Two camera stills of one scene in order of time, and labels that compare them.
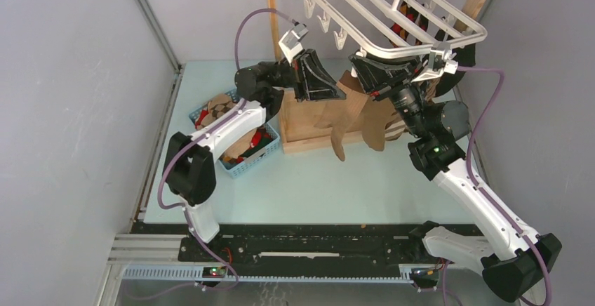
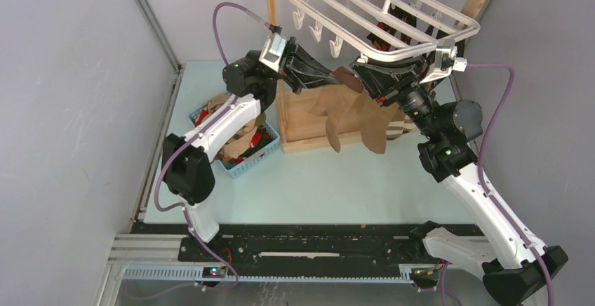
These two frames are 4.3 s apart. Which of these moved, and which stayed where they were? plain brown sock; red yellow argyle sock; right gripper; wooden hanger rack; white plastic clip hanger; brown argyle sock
Moved: red yellow argyle sock; white plastic clip hanger; plain brown sock
Stayed: brown argyle sock; right gripper; wooden hanger rack
